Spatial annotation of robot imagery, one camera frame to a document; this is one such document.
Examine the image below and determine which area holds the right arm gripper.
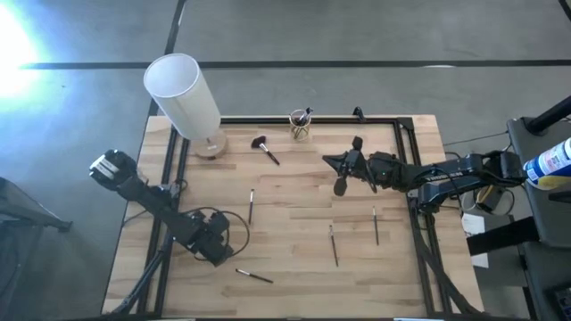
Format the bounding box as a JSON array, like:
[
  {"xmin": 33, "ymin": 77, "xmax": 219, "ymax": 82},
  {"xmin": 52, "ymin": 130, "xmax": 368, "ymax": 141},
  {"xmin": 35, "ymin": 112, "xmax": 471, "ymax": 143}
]
[{"xmin": 322, "ymin": 136, "xmax": 380, "ymax": 198}]

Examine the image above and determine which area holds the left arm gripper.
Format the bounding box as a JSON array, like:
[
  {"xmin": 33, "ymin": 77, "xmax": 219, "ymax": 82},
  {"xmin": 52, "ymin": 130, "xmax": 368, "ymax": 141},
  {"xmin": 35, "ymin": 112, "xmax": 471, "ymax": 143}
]
[{"xmin": 194, "ymin": 211, "xmax": 234, "ymax": 268}]

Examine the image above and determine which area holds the thick makeup brush silver ferrule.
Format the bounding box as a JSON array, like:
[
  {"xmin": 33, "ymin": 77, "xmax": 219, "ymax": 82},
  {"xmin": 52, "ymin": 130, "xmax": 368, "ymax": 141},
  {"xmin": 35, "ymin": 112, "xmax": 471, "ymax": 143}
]
[{"xmin": 297, "ymin": 106, "xmax": 315, "ymax": 128}]

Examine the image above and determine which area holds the fan makeup brush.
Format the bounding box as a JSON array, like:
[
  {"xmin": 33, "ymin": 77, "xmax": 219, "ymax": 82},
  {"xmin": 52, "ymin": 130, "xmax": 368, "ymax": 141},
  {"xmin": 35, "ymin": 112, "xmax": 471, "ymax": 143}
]
[{"xmin": 250, "ymin": 135, "xmax": 281, "ymax": 167}]

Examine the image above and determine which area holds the clear glass cup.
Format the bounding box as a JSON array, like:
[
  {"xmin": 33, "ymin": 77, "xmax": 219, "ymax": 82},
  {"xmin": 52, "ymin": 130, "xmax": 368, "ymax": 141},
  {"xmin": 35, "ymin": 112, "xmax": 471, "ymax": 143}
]
[{"xmin": 288, "ymin": 109, "xmax": 312, "ymax": 143}]

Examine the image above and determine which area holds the white shade wooden base lamp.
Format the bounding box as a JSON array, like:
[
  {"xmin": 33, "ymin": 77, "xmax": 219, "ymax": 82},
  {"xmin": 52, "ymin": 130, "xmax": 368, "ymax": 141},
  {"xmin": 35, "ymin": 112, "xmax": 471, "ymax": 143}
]
[{"xmin": 143, "ymin": 53, "xmax": 231, "ymax": 161}]

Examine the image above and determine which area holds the white paper sheet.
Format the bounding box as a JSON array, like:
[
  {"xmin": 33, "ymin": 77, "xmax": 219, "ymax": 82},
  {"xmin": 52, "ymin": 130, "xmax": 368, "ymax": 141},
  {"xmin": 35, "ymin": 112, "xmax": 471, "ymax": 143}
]
[{"xmin": 461, "ymin": 212, "xmax": 491, "ymax": 269}]

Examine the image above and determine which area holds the black power adapter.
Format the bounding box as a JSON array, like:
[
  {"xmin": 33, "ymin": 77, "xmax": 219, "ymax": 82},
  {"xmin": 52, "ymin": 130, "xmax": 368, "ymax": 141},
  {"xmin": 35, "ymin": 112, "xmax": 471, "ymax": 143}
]
[{"xmin": 475, "ymin": 185, "xmax": 508, "ymax": 214}]

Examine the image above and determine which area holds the grey metal stand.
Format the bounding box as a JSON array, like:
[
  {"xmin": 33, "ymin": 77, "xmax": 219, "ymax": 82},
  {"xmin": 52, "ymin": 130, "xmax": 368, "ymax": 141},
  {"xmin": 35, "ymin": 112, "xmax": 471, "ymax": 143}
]
[{"xmin": 0, "ymin": 177, "xmax": 73, "ymax": 234}]

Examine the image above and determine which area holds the blue white spray can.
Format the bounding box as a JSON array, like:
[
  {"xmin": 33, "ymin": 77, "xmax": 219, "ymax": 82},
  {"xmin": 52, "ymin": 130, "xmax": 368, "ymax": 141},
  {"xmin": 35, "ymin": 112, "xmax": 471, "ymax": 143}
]
[{"xmin": 522, "ymin": 136, "xmax": 571, "ymax": 192}]

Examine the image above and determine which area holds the grey cart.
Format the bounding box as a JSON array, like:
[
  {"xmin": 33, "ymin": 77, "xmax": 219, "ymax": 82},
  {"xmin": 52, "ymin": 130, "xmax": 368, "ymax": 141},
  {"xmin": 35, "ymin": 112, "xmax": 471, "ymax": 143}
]
[{"xmin": 506, "ymin": 116, "xmax": 571, "ymax": 321}]

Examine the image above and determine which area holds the black pole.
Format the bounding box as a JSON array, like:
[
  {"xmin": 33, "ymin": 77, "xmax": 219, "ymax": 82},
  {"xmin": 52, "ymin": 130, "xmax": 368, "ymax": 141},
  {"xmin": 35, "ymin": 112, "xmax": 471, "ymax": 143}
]
[{"xmin": 524, "ymin": 95, "xmax": 571, "ymax": 135}]

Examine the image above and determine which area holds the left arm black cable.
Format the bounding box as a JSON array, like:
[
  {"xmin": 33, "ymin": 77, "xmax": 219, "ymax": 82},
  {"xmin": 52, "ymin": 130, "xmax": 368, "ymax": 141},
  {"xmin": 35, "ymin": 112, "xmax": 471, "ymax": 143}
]
[{"xmin": 176, "ymin": 205, "xmax": 251, "ymax": 259}]

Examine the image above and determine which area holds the black aluminium frame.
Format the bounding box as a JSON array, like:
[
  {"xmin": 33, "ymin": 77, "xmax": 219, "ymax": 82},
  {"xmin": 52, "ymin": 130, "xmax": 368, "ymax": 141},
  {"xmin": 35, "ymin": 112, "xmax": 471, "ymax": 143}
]
[{"xmin": 109, "ymin": 115, "xmax": 482, "ymax": 319}]

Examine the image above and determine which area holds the thin grey cable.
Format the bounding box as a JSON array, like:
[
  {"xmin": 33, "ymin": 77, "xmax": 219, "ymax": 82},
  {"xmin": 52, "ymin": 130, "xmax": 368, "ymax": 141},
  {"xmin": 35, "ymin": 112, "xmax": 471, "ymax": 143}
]
[{"xmin": 443, "ymin": 130, "xmax": 510, "ymax": 147}]

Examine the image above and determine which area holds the black strap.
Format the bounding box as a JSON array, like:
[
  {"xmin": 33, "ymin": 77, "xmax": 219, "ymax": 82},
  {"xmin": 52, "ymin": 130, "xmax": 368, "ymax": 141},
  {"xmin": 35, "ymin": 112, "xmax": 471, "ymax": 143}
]
[{"xmin": 466, "ymin": 217, "xmax": 541, "ymax": 257}]

